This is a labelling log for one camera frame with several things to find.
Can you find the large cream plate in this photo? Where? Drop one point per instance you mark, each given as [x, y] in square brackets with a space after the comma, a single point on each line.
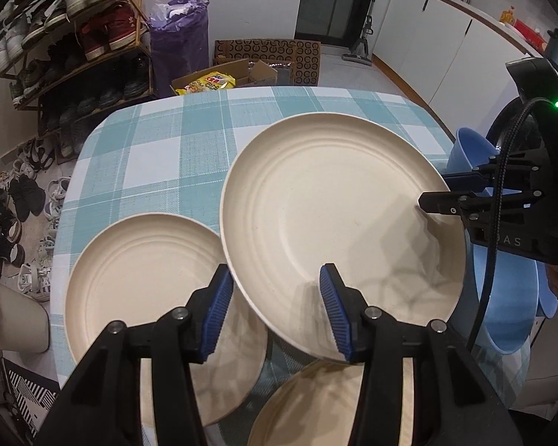
[324, 188]

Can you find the cordless vacuum cleaner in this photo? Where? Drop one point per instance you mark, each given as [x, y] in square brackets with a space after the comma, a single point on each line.
[359, 52]

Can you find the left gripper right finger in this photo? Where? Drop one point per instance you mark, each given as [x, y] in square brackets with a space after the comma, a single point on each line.
[453, 402]

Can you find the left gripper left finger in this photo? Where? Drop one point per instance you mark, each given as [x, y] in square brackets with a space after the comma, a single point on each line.
[100, 402]

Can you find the cream plate left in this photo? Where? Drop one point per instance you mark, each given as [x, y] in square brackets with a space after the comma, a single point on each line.
[141, 267]

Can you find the patterned cardboard box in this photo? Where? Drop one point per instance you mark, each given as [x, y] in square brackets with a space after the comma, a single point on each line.
[301, 58]

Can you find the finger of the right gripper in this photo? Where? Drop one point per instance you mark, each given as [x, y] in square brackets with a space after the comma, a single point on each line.
[465, 181]
[447, 203]

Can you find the purple bag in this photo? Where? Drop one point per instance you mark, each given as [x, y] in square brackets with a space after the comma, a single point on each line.
[178, 40]

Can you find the black glass door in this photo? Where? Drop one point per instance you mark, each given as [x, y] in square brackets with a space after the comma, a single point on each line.
[333, 22]

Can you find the white kitchen cabinets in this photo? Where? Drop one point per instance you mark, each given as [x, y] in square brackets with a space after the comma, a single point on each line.
[452, 57]

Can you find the blue bowl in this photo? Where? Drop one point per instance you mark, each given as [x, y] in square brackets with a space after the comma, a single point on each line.
[512, 305]
[470, 151]
[547, 302]

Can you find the open cardboard box snacks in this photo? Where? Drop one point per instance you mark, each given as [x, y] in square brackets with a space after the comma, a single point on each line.
[230, 75]

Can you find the beige trash bin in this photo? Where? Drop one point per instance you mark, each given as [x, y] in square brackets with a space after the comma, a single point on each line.
[24, 323]

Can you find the teal checkered tablecloth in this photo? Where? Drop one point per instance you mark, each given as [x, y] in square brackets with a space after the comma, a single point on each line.
[172, 155]

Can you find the wooden shoe rack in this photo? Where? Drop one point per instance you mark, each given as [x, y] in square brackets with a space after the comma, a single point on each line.
[73, 60]

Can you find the cream plate bottom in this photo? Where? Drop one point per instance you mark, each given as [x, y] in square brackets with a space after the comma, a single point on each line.
[316, 406]

